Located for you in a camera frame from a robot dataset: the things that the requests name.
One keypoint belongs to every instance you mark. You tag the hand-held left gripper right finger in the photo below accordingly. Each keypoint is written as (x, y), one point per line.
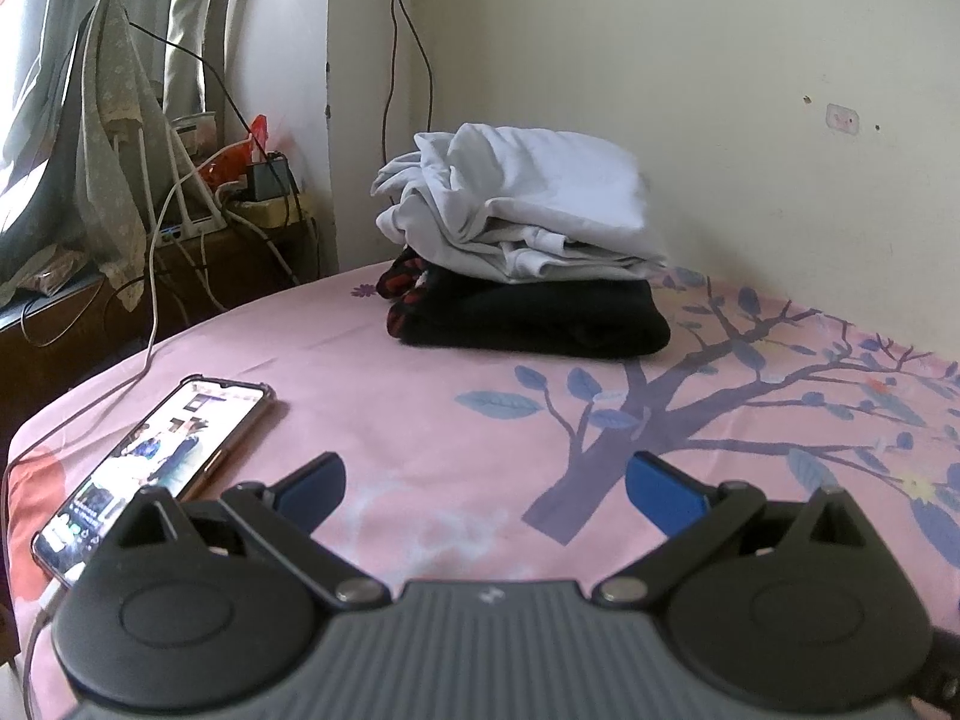
(664, 493)

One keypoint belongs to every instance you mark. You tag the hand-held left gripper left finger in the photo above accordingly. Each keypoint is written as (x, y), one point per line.
(315, 493)

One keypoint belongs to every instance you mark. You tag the black garment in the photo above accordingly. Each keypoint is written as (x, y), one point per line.
(540, 322)

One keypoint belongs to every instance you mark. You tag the white garment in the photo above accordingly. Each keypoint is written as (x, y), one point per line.
(547, 172)
(480, 255)

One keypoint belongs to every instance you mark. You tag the pink printed bed sheet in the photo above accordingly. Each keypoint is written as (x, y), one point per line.
(420, 420)

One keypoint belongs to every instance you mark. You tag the smartphone with clear case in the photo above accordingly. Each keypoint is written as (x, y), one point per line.
(165, 450)

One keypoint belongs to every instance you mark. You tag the red black patterned cloth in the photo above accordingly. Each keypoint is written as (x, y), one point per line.
(401, 292)

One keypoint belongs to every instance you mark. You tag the beige power strip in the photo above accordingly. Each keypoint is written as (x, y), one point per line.
(262, 210)

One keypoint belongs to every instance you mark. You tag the dark wooden cabinet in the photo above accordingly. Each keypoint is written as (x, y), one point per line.
(67, 337)

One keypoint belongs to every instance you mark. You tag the white router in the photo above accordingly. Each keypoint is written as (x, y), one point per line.
(196, 221)

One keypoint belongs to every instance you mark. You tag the black power adapter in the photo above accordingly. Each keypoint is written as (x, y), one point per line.
(268, 178)

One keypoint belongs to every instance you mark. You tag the crumpled patterned cloth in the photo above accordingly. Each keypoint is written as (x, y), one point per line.
(52, 270)

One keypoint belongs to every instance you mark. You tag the red plastic bag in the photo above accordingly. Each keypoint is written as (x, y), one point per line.
(238, 154)

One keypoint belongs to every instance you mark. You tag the grey patterned hanging cloth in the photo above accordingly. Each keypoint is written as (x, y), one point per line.
(112, 165)

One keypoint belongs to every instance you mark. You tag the pale green curtain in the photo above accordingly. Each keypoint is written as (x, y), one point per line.
(45, 90)

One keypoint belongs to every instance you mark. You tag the white wall plate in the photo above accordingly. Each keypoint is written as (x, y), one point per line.
(841, 118)

